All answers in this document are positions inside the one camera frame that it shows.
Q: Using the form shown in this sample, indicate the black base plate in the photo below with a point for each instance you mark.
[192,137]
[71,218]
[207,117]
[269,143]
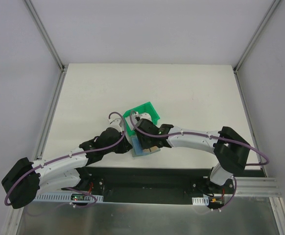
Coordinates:
[150,185]

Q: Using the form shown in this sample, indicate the white cable duct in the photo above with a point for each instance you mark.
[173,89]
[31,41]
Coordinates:
[68,197]
[200,201]

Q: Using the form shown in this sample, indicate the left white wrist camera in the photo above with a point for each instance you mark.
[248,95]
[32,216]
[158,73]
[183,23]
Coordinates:
[116,123]

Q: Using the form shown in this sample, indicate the aluminium frame post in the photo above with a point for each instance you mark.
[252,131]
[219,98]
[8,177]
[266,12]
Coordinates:
[44,34]
[257,34]

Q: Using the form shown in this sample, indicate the right aluminium frame post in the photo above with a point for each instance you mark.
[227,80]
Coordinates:
[257,34]

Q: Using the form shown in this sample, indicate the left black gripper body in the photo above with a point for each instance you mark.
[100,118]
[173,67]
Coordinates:
[124,146]

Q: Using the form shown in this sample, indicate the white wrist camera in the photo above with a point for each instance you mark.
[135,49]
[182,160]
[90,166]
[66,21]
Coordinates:
[136,116]
[116,123]

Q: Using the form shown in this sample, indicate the left aluminium frame post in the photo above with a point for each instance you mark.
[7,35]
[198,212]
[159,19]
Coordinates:
[44,34]

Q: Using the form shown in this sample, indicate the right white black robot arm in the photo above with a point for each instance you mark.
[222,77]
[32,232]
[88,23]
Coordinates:
[230,149]

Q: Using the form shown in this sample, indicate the right white cable duct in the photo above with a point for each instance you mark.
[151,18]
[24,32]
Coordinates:
[200,201]

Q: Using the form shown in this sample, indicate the left white cable duct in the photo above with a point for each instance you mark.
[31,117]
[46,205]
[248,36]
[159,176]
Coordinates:
[68,197]

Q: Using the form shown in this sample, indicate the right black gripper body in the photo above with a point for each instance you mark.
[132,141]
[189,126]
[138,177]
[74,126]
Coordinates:
[142,140]

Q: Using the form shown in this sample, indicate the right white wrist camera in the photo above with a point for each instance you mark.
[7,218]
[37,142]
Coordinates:
[136,116]

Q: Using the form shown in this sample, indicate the sage green card holder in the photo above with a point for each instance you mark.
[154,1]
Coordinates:
[138,151]

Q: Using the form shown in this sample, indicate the aluminium front rail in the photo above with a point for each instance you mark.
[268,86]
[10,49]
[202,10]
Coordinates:
[257,187]

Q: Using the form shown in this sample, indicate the green plastic bin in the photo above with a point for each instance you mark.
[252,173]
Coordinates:
[146,111]

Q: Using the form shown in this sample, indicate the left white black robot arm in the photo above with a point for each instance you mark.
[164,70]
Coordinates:
[28,179]

